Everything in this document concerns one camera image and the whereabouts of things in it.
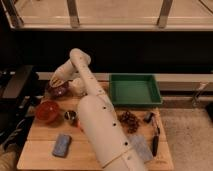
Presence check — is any purple bowl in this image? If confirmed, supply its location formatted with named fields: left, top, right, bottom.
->
left=46, top=82, right=69, bottom=98

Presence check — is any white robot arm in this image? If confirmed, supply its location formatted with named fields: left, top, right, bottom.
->
left=50, top=48, right=148, bottom=171

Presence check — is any white cup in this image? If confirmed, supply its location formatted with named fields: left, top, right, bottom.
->
left=71, top=78, right=86, bottom=96

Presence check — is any small metal cup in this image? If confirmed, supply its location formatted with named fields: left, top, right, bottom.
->
left=64, top=110, right=77, bottom=125

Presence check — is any black handled knife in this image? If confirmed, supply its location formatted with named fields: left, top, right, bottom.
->
left=152, top=116, right=160, bottom=156

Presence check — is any small black object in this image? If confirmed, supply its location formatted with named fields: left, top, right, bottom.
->
left=143, top=112, right=154, bottom=123

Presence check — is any green plastic tray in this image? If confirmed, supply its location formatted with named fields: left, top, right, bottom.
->
left=109, top=74, right=162, bottom=108

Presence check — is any bunch of dark grapes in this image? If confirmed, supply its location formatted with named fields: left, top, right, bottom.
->
left=118, top=111, right=139, bottom=134

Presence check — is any wooden cutting board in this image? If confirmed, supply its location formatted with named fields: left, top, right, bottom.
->
left=17, top=95, right=174, bottom=171

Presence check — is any black equipment at left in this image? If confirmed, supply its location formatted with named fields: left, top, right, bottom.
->
left=0, top=65, right=39, bottom=144

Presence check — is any red bowl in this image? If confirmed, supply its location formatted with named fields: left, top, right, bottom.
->
left=35, top=101, right=59, bottom=123

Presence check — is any blue sponge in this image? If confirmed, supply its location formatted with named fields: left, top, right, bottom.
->
left=52, top=134, right=72, bottom=157

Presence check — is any grey blue cloth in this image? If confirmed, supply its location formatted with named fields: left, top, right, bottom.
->
left=128, top=135, right=153, bottom=162

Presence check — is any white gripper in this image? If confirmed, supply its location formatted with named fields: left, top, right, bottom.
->
left=49, top=68, right=72, bottom=87

